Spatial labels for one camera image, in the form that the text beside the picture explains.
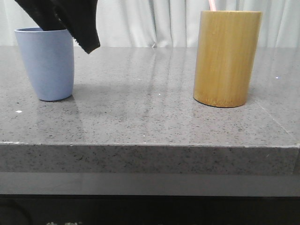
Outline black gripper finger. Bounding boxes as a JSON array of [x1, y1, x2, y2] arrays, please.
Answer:
[[52, 0, 100, 54], [15, 0, 66, 31]]

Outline blue plastic cup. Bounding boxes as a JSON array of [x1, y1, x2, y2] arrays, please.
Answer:
[[15, 27, 75, 101]]

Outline pink chopstick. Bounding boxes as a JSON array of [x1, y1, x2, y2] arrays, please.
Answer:
[[209, 0, 217, 11]]

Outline bamboo chopstick holder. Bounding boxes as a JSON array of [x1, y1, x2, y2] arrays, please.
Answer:
[[193, 11, 262, 108]]

